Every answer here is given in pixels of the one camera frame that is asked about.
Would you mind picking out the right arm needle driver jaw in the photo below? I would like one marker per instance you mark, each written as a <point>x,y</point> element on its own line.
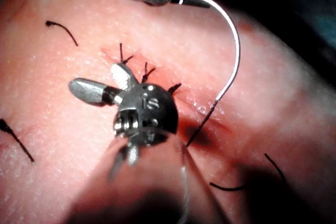
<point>89,91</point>
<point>122,75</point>

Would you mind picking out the left arm needle driver jaw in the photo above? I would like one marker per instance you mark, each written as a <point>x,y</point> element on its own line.
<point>195,1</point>

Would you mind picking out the right arm needle driver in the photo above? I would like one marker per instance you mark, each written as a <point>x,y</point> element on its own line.
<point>155,113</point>

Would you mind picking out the curved steel needle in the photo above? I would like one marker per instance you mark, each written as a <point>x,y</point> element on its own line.
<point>237,51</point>

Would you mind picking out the black stitching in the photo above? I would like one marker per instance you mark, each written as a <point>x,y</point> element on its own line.
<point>145,73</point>

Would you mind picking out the tissue pad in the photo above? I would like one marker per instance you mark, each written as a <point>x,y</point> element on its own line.
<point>65,129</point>

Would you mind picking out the short black thread piece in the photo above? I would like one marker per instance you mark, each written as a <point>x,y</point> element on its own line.
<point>65,28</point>
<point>15,137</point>

